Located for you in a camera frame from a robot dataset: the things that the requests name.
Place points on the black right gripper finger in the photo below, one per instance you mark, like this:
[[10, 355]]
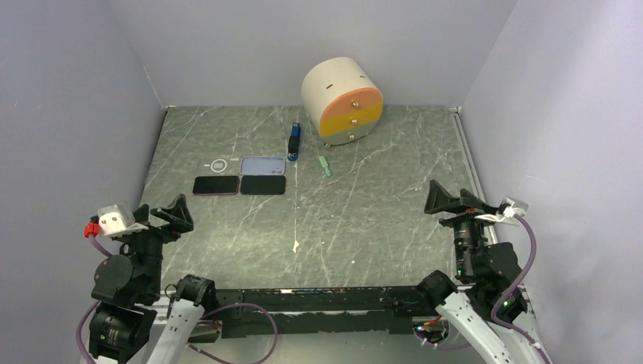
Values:
[[440, 200], [469, 201]]

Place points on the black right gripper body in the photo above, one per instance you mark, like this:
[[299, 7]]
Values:
[[466, 222]]

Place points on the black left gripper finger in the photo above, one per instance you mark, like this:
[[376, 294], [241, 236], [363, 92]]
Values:
[[176, 216], [141, 215]]

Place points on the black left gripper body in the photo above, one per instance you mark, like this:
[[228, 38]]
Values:
[[148, 243]]

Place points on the phone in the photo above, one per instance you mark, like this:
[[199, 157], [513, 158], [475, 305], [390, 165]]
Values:
[[216, 185], [263, 185]]

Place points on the lilac silicone phone case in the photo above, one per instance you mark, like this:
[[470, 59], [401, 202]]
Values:
[[262, 165]]

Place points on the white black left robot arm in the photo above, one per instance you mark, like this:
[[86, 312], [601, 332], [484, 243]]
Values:
[[128, 283]]

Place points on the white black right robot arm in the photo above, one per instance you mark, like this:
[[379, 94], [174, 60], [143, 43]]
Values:
[[485, 313]]

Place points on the black base bar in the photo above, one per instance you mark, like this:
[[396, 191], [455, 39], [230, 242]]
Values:
[[393, 309]]

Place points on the small green plastic tool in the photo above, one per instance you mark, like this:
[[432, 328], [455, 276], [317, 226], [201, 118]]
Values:
[[325, 166]]

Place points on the blue black stapler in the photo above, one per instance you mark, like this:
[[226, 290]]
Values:
[[293, 146]]

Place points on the round beige drawer cabinet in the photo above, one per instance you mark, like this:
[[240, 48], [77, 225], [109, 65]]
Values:
[[341, 100]]

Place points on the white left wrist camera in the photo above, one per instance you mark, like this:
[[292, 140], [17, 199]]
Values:
[[113, 221]]

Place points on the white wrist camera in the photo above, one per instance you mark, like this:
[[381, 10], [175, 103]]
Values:
[[113, 221], [506, 212]]

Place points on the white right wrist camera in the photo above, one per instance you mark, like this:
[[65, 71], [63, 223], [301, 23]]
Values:
[[506, 212]]

